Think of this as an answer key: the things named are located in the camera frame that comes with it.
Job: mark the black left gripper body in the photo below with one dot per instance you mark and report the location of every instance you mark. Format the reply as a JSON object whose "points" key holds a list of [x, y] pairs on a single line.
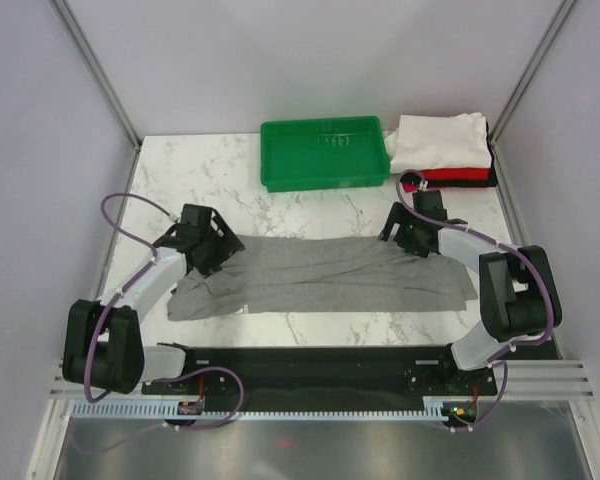
{"points": [[205, 266]]}

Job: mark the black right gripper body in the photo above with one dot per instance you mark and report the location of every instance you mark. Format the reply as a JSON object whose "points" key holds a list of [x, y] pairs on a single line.
{"points": [[407, 237]]}

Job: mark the grey t-shirt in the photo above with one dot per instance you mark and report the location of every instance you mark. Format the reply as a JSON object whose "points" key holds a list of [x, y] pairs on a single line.
{"points": [[342, 275]]}

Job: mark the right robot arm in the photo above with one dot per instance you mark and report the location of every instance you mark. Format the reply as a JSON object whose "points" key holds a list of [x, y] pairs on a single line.
{"points": [[518, 299]]}

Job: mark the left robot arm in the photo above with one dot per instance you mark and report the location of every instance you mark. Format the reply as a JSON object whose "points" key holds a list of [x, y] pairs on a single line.
{"points": [[103, 349]]}

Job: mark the pink folded t-shirt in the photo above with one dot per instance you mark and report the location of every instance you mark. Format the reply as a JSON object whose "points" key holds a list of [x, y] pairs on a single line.
{"points": [[410, 187]]}

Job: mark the red folded t-shirt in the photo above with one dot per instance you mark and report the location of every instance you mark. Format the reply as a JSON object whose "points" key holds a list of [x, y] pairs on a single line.
{"points": [[457, 174]]}

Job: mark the green plastic tray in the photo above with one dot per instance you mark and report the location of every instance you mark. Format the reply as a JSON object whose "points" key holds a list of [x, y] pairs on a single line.
{"points": [[320, 154]]}

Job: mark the black folded t-shirt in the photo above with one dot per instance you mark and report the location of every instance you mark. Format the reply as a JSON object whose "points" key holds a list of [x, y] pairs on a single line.
{"points": [[490, 182]]}

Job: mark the white folded t-shirt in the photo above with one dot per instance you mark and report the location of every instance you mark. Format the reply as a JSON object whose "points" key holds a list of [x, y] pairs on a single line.
{"points": [[425, 142]]}

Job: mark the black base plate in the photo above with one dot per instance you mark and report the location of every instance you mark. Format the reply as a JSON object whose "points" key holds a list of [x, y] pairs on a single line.
{"points": [[324, 378]]}

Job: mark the white slotted cable duct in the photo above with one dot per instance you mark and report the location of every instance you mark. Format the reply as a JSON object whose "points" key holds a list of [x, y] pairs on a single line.
{"points": [[180, 410]]}

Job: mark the left aluminium frame post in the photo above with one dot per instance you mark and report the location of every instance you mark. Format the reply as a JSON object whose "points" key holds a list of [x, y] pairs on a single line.
{"points": [[95, 68]]}

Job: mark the aluminium frame post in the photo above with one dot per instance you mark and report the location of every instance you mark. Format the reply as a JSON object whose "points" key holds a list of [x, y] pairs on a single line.
{"points": [[95, 68], [548, 39]]}

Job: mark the right aluminium frame post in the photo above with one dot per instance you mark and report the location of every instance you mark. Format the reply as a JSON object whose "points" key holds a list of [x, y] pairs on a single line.
{"points": [[548, 39]]}

